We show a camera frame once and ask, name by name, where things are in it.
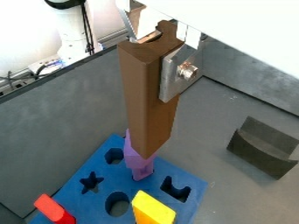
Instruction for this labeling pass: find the dark grey curved fixture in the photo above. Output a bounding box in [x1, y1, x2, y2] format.
[227, 116, 299, 179]

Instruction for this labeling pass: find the brown arch block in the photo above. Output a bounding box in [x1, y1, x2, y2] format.
[117, 20, 183, 158]

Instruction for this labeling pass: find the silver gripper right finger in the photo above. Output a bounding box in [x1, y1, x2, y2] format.
[159, 22, 201, 102]

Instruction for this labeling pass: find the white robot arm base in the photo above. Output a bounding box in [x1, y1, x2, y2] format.
[29, 0, 103, 79]

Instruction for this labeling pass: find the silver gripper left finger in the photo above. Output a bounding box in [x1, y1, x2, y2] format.
[116, 0, 164, 44]

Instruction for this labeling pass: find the yellow slotted block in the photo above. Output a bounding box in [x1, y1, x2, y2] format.
[131, 190, 176, 224]

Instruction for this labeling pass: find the blue shape sorter base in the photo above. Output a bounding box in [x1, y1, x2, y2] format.
[27, 133, 209, 224]

